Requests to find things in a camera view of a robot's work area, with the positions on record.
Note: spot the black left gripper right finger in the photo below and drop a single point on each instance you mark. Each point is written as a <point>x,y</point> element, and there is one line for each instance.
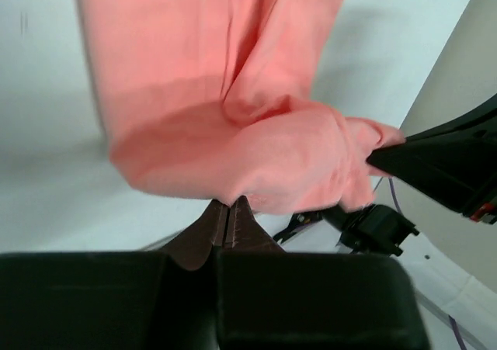
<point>243,233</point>

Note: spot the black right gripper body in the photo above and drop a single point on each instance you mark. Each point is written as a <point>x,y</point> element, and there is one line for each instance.
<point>484,212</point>

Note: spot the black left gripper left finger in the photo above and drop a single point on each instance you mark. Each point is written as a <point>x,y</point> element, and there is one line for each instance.
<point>191,248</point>

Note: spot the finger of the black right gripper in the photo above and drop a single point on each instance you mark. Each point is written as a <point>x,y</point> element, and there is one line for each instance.
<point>455,167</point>

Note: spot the pink t shirt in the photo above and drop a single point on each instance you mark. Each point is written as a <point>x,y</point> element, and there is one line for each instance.
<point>211,99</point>

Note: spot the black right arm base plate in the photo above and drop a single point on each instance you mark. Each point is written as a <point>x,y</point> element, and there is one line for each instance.
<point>298,223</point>

